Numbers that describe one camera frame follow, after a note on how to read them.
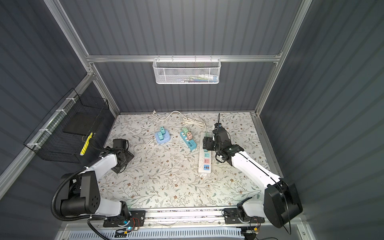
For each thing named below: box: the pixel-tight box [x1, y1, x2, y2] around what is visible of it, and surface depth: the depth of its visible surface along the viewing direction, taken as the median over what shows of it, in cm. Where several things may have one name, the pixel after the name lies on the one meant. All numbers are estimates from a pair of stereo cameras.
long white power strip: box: [198, 132, 213, 174], surface depth 93 cm
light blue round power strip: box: [155, 130, 171, 144], surface depth 104 cm
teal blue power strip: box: [179, 131, 197, 151], surface depth 101 cm
